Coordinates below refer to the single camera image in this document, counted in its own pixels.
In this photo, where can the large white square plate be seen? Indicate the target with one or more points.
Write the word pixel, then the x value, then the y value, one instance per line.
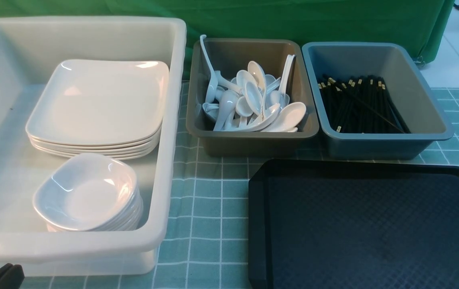
pixel 96 103

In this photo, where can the pile of black chopsticks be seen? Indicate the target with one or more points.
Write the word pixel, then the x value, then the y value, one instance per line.
pixel 360 105

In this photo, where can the stack of small white dishes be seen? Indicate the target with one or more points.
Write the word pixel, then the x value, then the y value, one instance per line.
pixel 90 193

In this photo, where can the brown plastic bin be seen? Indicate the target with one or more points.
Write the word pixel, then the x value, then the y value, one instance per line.
pixel 230 55

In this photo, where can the green checkered tablecloth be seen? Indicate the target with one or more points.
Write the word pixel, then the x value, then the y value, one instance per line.
pixel 206 241

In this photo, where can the green backdrop cloth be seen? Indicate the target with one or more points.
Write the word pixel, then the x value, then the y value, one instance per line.
pixel 416 25

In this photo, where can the stack of white square plates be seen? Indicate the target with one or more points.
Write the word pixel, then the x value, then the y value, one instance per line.
pixel 125 151

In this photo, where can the grey-blue plastic bin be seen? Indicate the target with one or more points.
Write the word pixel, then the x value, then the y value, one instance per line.
pixel 409 91

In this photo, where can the large white plastic bin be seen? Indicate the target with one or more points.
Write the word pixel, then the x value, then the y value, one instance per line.
pixel 30 50

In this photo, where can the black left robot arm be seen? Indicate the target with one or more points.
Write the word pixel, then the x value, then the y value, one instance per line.
pixel 11 276

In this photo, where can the black serving tray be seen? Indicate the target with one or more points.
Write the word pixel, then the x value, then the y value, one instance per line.
pixel 352 225

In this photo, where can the pile of white spoons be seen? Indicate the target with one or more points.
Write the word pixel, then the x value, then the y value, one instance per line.
pixel 252 101

